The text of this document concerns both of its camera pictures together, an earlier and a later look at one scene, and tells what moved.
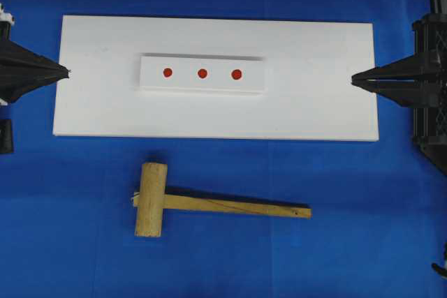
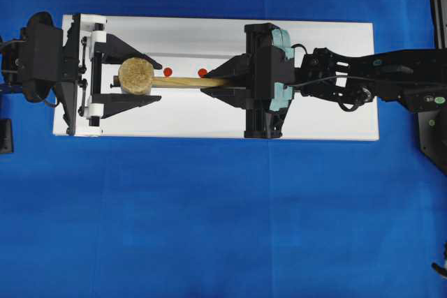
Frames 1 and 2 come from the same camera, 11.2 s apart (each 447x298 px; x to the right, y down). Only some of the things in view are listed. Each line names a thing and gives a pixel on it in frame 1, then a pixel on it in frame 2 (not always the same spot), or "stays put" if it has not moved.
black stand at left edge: [5, 136] stays put
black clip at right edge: [441, 271] stays put
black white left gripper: [17, 61] -> [98, 47]
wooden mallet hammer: [151, 202] -> [136, 77]
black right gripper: [427, 92] -> [272, 49]
